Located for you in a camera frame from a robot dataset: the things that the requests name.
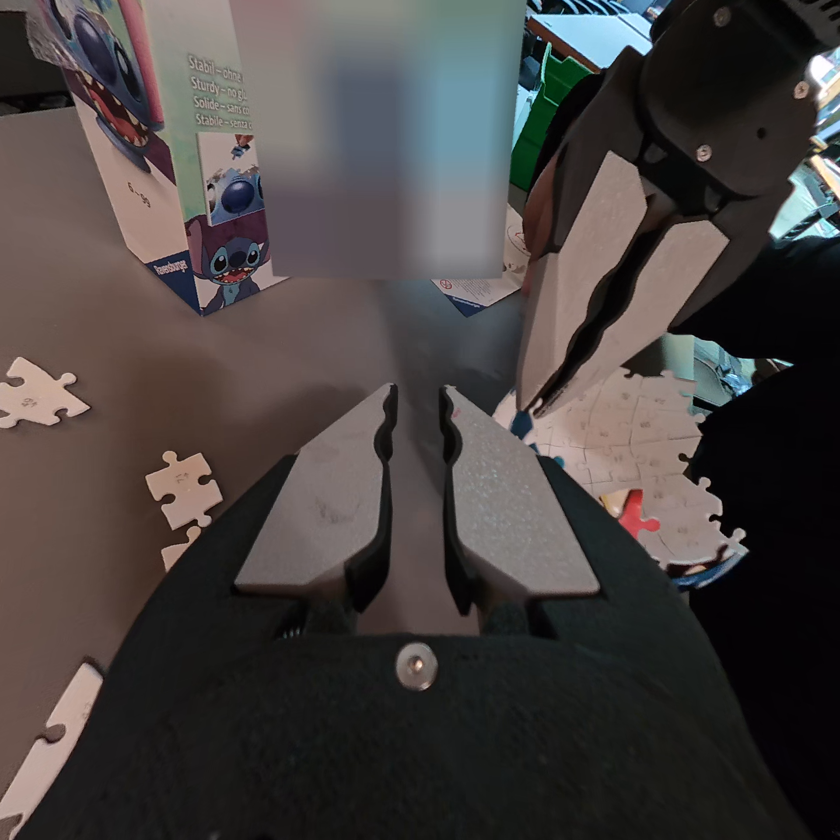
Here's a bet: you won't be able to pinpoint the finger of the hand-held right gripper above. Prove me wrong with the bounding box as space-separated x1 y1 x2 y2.
535 220 731 419
515 151 651 413

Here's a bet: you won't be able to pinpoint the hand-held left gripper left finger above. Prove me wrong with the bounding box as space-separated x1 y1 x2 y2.
234 384 400 613

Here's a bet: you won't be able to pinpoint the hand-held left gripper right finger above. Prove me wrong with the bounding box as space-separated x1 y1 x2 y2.
437 385 601 616

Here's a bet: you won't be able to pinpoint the partly built puzzle ball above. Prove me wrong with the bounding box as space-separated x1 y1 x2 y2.
492 367 749 588

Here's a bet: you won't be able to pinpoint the scattered loose puzzle pieces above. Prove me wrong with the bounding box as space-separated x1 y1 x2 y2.
0 356 224 831

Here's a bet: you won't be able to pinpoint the cartoon printed puzzle box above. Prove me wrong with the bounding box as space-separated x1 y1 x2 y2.
26 0 293 318

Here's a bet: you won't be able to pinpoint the white instruction leaflet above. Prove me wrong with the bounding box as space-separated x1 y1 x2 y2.
431 203 526 319

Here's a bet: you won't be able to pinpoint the white background table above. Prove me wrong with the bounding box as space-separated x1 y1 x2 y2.
525 12 657 74

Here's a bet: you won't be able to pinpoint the green storage bins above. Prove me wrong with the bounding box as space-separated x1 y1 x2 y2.
511 39 608 193

